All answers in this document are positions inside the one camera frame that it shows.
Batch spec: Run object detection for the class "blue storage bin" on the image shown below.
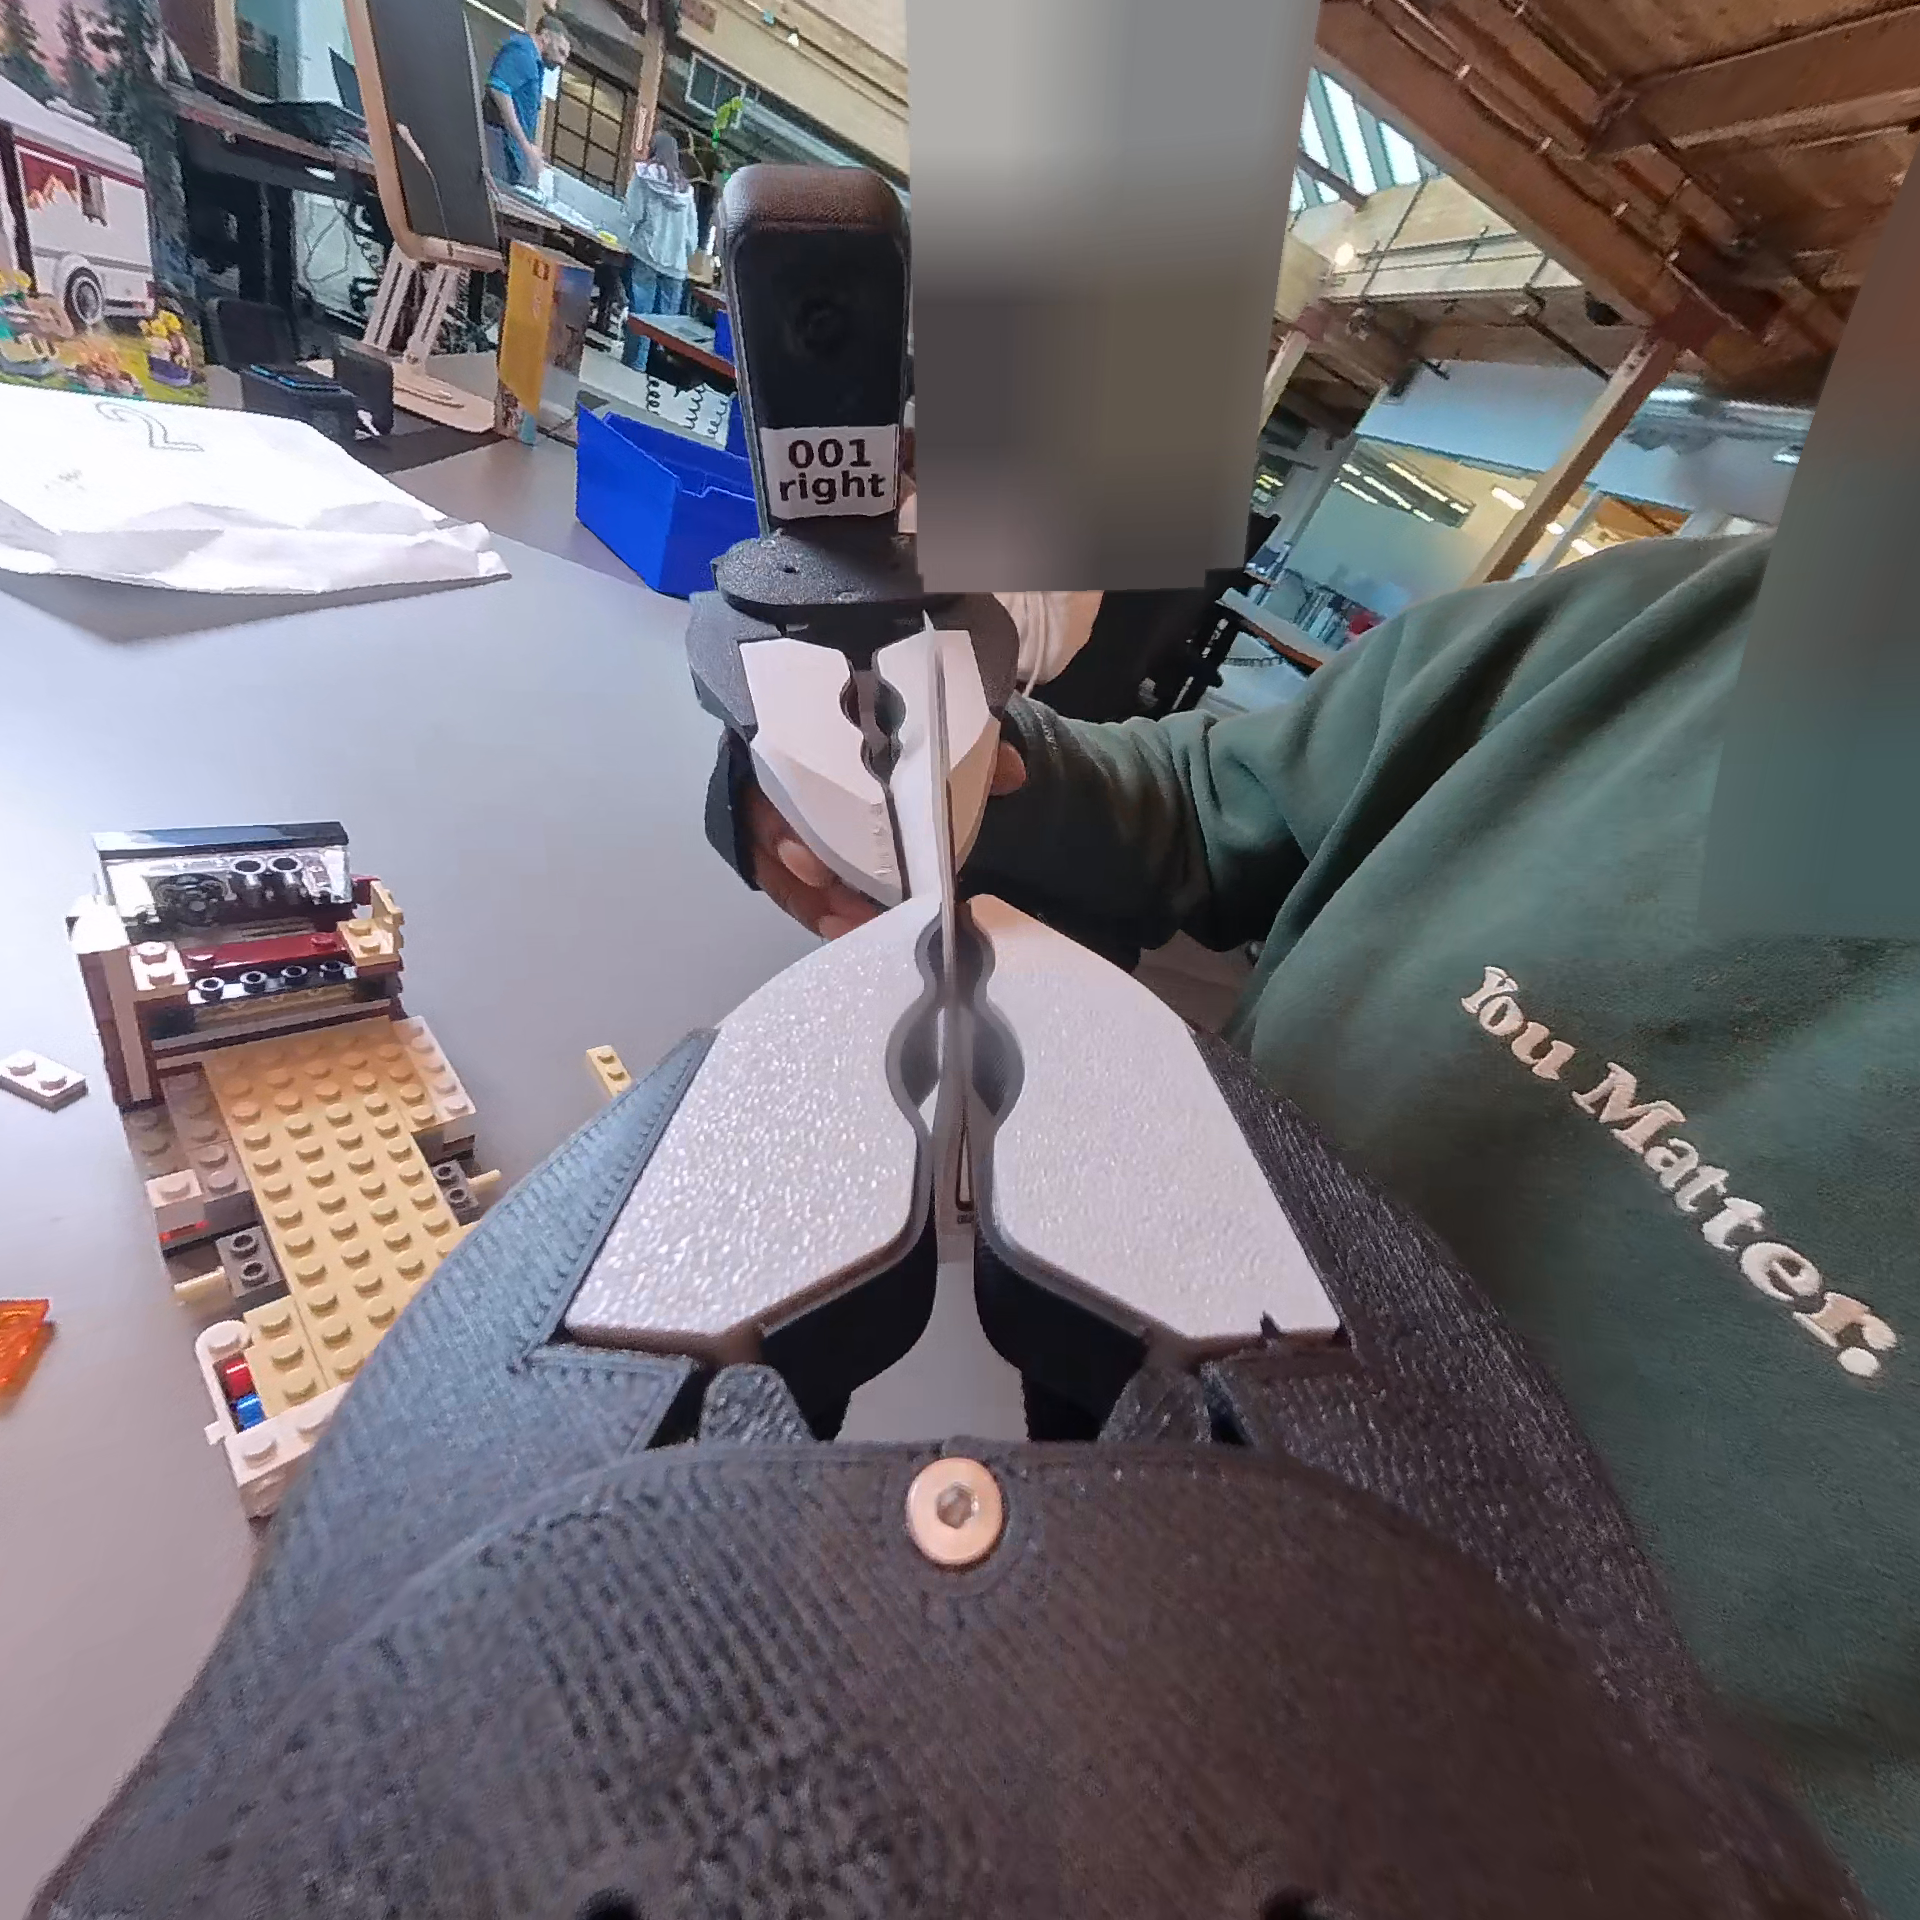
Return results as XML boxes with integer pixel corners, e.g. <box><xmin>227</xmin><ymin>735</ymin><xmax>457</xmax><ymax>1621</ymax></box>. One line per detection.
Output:
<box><xmin>577</xmin><ymin>405</ymin><xmax>761</xmax><ymax>602</ymax></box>

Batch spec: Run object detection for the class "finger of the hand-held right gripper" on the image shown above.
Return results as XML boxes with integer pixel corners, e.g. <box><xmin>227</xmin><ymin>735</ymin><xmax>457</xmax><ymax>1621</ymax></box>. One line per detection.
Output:
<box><xmin>742</xmin><ymin>637</ymin><xmax>913</xmax><ymax>910</ymax></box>
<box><xmin>879</xmin><ymin>631</ymin><xmax>1009</xmax><ymax>907</ymax></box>

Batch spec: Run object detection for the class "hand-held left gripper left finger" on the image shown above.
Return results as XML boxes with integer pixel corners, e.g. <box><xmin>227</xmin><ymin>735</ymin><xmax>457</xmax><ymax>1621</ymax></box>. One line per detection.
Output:
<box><xmin>561</xmin><ymin>894</ymin><xmax>961</xmax><ymax>1356</ymax></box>

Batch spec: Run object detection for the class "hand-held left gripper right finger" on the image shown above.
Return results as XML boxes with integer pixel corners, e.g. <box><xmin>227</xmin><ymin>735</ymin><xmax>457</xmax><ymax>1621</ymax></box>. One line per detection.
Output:
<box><xmin>955</xmin><ymin>894</ymin><xmax>1343</xmax><ymax>1372</ymax></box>

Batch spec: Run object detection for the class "grey desk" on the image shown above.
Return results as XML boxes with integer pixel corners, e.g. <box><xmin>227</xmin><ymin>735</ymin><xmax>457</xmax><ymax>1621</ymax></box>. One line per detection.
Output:
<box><xmin>0</xmin><ymin>357</ymin><xmax>919</xmax><ymax>1876</ymax></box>

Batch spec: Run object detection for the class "person in green sweatshirt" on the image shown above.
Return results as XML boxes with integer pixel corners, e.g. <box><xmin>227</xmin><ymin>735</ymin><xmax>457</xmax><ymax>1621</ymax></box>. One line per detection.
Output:
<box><xmin>1199</xmin><ymin>532</ymin><xmax>1920</xmax><ymax>1920</ymax></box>

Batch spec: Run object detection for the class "red toy brick truck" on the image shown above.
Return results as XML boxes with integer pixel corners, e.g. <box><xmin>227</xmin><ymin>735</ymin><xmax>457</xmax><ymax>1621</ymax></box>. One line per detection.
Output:
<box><xmin>68</xmin><ymin>816</ymin><xmax>505</xmax><ymax>1517</ymax></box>

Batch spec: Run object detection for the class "wooden easel stand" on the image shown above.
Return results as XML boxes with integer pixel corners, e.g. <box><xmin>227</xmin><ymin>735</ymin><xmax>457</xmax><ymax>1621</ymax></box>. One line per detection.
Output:
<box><xmin>343</xmin><ymin>0</ymin><xmax>514</xmax><ymax>437</ymax></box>

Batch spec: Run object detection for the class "person's right hand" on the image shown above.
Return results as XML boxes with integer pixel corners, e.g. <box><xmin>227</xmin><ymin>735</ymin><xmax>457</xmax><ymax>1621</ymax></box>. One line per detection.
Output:
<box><xmin>705</xmin><ymin>734</ymin><xmax>1038</xmax><ymax>945</ymax></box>

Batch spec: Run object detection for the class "yellow cardboard box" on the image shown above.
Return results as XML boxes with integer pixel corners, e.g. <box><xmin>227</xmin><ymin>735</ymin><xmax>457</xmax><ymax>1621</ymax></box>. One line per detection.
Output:
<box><xmin>496</xmin><ymin>241</ymin><xmax>596</xmax><ymax>444</ymax></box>

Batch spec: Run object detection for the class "person's right forearm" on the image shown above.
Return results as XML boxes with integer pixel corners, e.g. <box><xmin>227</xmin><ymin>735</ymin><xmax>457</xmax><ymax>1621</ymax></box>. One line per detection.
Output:
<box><xmin>960</xmin><ymin>631</ymin><xmax>1353</xmax><ymax>971</ymax></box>

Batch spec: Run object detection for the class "white paper bag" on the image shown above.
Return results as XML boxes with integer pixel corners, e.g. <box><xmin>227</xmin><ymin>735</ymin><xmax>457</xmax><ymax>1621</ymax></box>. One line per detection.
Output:
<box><xmin>0</xmin><ymin>383</ymin><xmax>514</xmax><ymax>596</ymax></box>

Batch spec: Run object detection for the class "black case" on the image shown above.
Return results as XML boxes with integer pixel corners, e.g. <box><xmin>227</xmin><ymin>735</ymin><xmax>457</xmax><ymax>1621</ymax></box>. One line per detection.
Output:
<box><xmin>243</xmin><ymin>347</ymin><xmax>398</xmax><ymax>444</ymax></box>

